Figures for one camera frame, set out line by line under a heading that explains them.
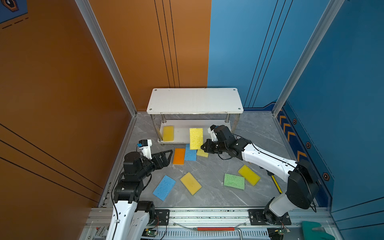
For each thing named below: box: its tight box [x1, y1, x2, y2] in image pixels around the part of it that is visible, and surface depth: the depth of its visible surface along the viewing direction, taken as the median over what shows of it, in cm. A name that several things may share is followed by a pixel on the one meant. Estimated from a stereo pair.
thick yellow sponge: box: [163, 125, 174, 142], surface depth 99 cm
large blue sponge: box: [152, 175, 176, 202], surface depth 84 cm
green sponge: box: [223, 173, 245, 190], surface depth 85 cm
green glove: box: [302, 221, 336, 240], surface depth 69 cm
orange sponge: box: [173, 148, 185, 165], surface depth 96 cm
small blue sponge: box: [185, 143, 197, 161], surface depth 96 cm
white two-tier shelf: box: [146, 87, 244, 144], surface depth 82 cm
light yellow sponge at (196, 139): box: [189, 128, 204, 150], surface depth 82 cm
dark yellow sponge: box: [180, 172, 202, 196], surface depth 85 cm
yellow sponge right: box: [238, 164, 261, 187], surface depth 87 cm
